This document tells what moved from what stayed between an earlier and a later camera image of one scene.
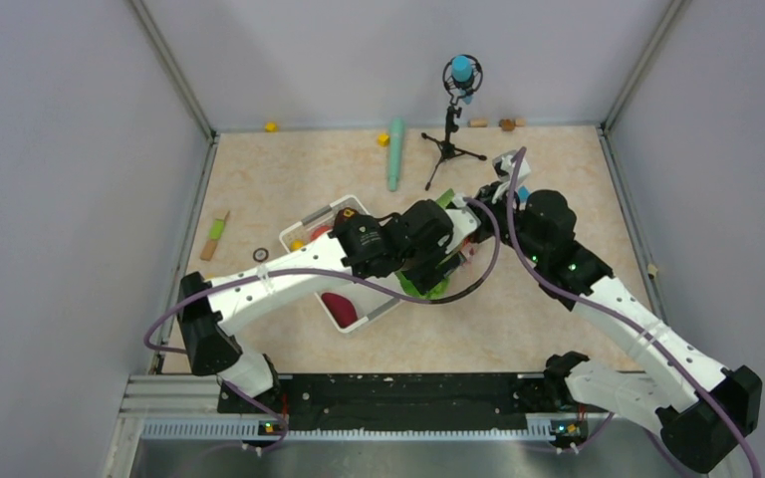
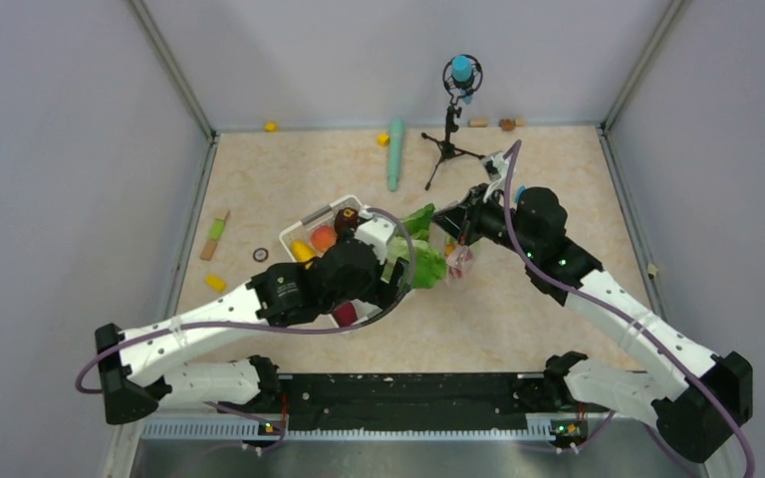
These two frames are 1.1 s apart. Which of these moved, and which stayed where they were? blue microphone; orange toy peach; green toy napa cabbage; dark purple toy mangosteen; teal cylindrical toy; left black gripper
Moved: left black gripper; green toy napa cabbage
Stayed: dark purple toy mangosteen; teal cylindrical toy; orange toy peach; blue microphone
